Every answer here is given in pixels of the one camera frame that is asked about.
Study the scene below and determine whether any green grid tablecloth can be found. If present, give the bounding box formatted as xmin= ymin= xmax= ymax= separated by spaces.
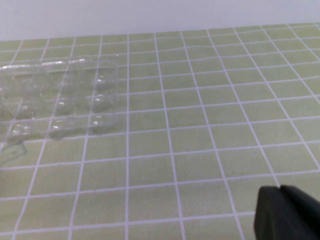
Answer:
xmin=0 ymin=22 xmax=320 ymax=240

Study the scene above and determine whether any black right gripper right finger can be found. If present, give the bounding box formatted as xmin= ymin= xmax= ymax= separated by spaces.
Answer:
xmin=279 ymin=184 xmax=320 ymax=240

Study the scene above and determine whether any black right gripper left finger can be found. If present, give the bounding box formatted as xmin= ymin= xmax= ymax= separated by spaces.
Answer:
xmin=252 ymin=185 xmax=291 ymax=240

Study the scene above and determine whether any transparent plastic egg tray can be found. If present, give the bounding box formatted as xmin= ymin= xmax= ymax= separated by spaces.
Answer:
xmin=0 ymin=56 xmax=120 ymax=148

